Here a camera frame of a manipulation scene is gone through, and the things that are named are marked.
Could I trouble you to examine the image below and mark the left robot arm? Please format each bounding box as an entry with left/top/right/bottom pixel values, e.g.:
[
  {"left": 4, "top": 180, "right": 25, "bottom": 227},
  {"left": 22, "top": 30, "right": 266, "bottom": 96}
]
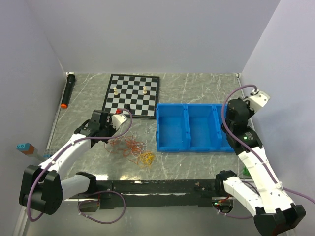
[{"left": 19, "top": 110, "right": 127, "bottom": 222}]

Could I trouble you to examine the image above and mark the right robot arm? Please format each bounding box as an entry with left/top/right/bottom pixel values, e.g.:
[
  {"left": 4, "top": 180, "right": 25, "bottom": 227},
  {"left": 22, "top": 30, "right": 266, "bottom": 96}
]
[{"left": 215, "top": 98, "right": 306, "bottom": 236}]

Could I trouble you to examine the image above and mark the cream chess pawn left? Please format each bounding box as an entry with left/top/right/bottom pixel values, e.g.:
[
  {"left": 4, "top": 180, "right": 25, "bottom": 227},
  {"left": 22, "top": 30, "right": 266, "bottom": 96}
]
[{"left": 113, "top": 87, "right": 119, "bottom": 96}]

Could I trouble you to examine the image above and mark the black white chessboard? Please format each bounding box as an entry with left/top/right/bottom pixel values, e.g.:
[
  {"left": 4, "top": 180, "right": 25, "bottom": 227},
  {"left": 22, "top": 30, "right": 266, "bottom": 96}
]
[{"left": 102, "top": 74, "right": 160, "bottom": 119}]

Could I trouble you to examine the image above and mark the black marker orange cap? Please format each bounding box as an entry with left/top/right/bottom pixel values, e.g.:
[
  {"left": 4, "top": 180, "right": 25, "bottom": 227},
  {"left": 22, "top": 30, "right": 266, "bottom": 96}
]
[{"left": 61, "top": 74, "right": 76, "bottom": 109}]

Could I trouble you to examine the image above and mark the blue three-compartment bin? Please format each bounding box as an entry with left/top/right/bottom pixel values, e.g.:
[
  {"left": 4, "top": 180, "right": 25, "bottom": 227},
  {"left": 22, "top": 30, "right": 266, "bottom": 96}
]
[{"left": 156, "top": 103, "right": 234, "bottom": 153}]

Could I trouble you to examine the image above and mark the green small object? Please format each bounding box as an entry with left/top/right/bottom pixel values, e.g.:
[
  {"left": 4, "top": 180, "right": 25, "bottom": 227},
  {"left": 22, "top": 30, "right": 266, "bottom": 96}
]
[{"left": 243, "top": 167, "right": 251, "bottom": 177}]

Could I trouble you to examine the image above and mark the blue brown toy block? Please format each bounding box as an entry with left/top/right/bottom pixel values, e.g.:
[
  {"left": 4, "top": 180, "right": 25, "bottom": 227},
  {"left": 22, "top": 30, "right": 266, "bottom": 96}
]
[{"left": 16, "top": 143, "right": 40, "bottom": 158}]

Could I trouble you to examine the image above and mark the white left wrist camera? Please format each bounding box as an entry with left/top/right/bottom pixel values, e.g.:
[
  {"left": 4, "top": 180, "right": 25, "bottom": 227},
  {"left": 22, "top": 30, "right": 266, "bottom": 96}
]
[{"left": 111, "top": 114, "right": 127, "bottom": 130}]

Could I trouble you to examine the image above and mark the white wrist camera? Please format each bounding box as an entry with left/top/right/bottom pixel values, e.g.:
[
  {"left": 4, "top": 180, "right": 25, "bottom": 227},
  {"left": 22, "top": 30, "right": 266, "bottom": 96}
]
[
  {"left": 243, "top": 89, "right": 270, "bottom": 112},
  {"left": 111, "top": 114, "right": 127, "bottom": 130}
]

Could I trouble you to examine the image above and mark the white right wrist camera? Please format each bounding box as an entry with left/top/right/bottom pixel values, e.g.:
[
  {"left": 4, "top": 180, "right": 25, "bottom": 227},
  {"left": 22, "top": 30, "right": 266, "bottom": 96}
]
[{"left": 243, "top": 89, "right": 270, "bottom": 112}]

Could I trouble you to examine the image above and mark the aluminium frame rail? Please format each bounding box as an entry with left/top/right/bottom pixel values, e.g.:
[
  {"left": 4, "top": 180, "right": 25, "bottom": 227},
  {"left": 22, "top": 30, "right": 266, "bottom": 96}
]
[{"left": 63, "top": 194, "right": 101, "bottom": 203}]

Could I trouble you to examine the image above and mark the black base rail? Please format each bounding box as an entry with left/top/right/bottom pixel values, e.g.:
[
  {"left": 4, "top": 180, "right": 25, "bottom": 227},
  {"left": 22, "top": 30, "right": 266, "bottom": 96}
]
[{"left": 67, "top": 179, "right": 237, "bottom": 210}]

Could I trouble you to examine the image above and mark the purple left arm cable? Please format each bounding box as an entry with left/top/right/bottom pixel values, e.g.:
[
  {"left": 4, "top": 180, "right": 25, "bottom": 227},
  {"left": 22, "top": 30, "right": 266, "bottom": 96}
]
[{"left": 27, "top": 109, "right": 133, "bottom": 222}]

